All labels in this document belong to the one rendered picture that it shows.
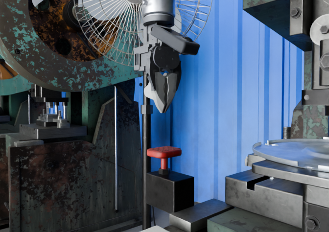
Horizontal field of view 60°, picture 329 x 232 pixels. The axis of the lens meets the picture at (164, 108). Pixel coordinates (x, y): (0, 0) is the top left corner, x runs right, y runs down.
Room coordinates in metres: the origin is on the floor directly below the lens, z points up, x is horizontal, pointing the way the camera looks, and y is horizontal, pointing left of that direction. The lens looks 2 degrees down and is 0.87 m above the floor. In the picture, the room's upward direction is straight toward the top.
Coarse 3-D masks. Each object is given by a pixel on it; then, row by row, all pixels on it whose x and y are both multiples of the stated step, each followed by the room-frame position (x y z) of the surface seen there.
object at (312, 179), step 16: (272, 176) 0.37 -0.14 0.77; (288, 176) 0.35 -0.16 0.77; (304, 176) 0.34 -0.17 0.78; (320, 176) 0.33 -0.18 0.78; (304, 192) 0.46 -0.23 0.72; (320, 192) 0.44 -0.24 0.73; (304, 208) 0.46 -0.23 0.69; (320, 208) 0.44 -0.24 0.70; (304, 224) 0.46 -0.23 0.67; (320, 224) 0.44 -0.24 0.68
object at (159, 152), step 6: (150, 150) 0.62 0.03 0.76; (156, 150) 0.62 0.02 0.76; (162, 150) 0.62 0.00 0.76; (168, 150) 0.62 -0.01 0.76; (174, 150) 0.62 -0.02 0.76; (180, 150) 0.63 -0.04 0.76; (150, 156) 0.62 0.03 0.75; (156, 156) 0.61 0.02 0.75; (162, 156) 0.60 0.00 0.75; (168, 156) 0.61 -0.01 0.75; (174, 156) 0.62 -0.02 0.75; (162, 162) 0.63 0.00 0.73; (162, 168) 0.63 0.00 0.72
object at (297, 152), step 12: (264, 144) 0.56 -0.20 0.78; (276, 144) 0.56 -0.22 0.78; (288, 144) 0.56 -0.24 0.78; (300, 144) 0.56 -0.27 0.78; (312, 144) 0.56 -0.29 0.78; (324, 144) 0.56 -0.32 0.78; (264, 156) 0.43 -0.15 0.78; (276, 156) 0.44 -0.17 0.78; (288, 156) 0.44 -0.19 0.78; (300, 156) 0.44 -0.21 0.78; (312, 156) 0.44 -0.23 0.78; (324, 156) 0.43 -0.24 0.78; (312, 168) 0.36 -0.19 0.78; (324, 168) 0.35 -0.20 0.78
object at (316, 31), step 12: (324, 0) 0.52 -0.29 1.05; (312, 12) 0.54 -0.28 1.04; (324, 12) 0.52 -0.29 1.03; (312, 24) 0.53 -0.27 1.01; (324, 24) 0.51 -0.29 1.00; (312, 36) 0.53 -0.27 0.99; (324, 36) 0.51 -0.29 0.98; (312, 48) 0.54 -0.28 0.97; (324, 48) 0.50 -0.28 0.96; (312, 60) 0.54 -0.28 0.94; (324, 60) 0.48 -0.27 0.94; (312, 72) 0.54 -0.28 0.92; (324, 72) 0.50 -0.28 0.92; (312, 84) 0.54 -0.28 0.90; (324, 84) 0.50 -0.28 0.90
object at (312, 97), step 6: (306, 90) 0.56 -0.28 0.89; (312, 90) 0.55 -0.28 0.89; (318, 90) 0.54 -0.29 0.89; (324, 90) 0.53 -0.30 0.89; (306, 96) 0.56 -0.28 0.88; (312, 96) 0.55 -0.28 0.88; (318, 96) 0.54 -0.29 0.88; (324, 96) 0.53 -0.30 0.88; (306, 102) 0.56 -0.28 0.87; (312, 102) 0.55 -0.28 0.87; (318, 102) 0.54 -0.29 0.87; (324, 102) 0.53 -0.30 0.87
